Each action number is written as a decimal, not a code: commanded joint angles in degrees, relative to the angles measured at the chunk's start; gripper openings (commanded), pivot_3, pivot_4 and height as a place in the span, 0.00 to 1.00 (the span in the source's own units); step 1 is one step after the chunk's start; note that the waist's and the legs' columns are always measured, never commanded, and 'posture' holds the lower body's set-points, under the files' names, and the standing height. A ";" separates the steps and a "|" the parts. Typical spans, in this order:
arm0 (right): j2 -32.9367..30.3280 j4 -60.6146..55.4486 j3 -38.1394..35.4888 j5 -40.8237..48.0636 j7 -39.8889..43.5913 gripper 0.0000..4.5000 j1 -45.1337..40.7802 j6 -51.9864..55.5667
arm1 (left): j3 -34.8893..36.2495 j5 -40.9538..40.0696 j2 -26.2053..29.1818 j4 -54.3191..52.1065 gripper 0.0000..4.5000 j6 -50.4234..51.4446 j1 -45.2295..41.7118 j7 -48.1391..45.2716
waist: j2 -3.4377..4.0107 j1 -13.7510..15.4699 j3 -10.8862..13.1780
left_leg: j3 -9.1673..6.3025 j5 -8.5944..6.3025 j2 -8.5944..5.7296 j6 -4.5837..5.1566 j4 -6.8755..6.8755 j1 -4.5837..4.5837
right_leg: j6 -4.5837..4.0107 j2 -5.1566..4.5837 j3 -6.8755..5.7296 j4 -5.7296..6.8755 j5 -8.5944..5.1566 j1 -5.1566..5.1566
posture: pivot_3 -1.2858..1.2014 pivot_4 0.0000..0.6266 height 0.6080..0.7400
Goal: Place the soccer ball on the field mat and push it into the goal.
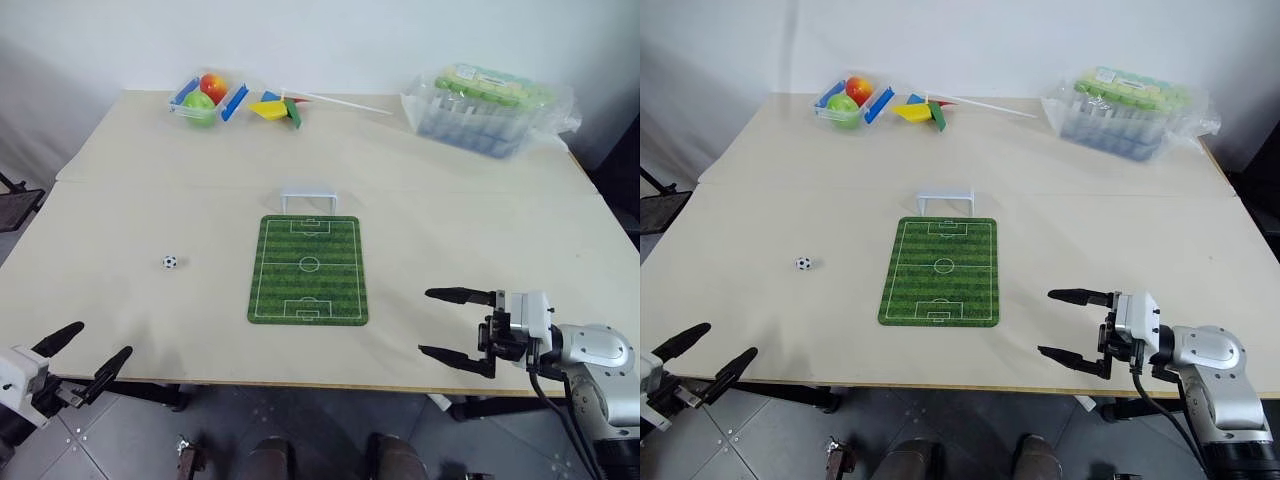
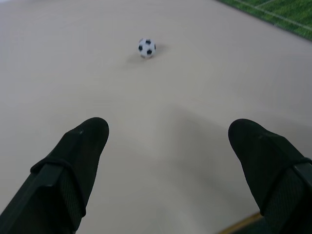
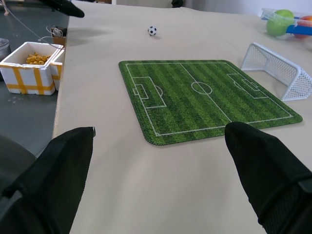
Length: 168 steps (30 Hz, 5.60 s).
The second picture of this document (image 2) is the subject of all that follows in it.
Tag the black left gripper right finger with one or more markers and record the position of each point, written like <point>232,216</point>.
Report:
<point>270,165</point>

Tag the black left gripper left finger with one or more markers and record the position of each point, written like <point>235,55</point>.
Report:
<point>61,170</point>

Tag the small black-white soccer ball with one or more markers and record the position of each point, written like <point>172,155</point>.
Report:
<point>146,48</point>

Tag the green turf mat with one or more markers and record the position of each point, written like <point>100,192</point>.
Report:
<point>278,12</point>

